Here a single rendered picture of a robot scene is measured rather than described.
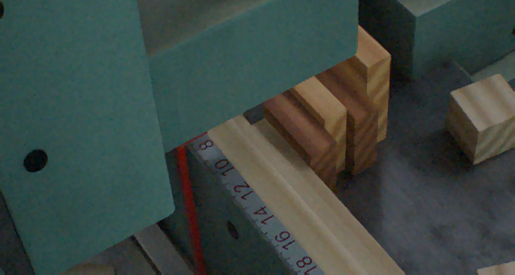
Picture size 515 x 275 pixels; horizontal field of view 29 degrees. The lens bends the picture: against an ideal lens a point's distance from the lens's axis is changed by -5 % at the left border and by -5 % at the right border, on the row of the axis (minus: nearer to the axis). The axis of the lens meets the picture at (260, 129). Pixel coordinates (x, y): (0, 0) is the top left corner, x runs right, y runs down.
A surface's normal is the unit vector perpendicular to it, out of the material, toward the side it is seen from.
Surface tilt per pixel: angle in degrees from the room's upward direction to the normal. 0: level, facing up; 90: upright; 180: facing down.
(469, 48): 90
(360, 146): 90
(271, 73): 90
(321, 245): 0
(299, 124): 0
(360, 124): 90
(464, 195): 0
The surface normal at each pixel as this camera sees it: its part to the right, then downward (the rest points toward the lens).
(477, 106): -0.05, -0.65
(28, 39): 0.55, 0.62
